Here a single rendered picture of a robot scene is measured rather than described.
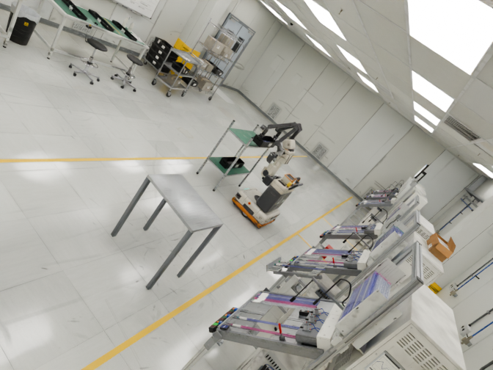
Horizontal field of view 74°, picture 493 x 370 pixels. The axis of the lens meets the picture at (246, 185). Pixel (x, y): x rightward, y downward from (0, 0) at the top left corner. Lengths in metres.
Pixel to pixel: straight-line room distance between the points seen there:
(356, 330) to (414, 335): 0.27
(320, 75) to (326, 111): 1.29
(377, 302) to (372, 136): 10.44
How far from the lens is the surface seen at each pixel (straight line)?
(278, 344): 2.20
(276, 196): 5.06
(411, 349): 2.00
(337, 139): 12.30
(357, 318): 1.96
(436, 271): 3.37
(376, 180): 12.11
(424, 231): 4.76
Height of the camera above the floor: 2.33
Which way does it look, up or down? 21 degrees down
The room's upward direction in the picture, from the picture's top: 38 degrees clockwise
